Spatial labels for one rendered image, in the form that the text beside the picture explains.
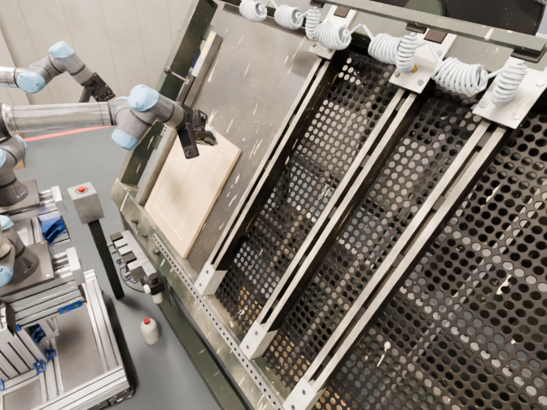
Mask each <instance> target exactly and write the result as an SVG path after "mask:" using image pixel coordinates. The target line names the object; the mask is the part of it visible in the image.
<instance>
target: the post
mask: <svg viewBox="0 0 547 410"><path fill-rule="evenodd" d="M87 225H88V227H89V230H90V233H91V236H92V238H93V240H94V244H95V246H96V249H97V251H98V255H99V257H100V259H101V262H102V264H103V267H104V270H105V273H106V274H107V279H108V280H109V283H110V286H111V288H112V292H113V294H114V295H115V297H116V299H120V298H122V297H124V296H125V293H124V291H123V288H122V285H121V283H120V279H119V277H118V274H117V271H116V267H115V265H114V262H113V259H112V255H111V253H110V251H109V248H108V247H107V241H106V238H105V236H104V233H103V229H102V226H101V224H100V222H99V220H95V221H92V222H90V223H87Z"/></svg>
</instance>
